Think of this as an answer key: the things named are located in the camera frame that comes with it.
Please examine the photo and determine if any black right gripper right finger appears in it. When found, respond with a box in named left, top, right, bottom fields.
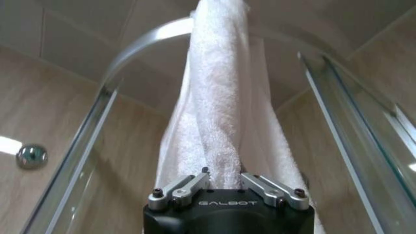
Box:
left=239, top=172, right=309, bottom=211

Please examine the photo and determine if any round chrome wall fitting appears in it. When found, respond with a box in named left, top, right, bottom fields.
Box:
left=15, top=143, right=49, bottom=169

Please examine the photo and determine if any white terry towel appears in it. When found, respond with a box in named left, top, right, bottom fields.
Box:
left=151, top=0, right=321, bottom=234

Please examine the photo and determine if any glass shower door panel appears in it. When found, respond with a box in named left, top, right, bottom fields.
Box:
left=297, top=51, right=416, bottom=234
left=18, top=80, right=126, bottom=234

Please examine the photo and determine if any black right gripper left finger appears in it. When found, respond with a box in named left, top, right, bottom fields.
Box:
left=147, top=166, right=210, bottom=211

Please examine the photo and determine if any curved silver shower rail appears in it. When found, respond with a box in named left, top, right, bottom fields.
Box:
left=101, top=9, right=195, bottom=91

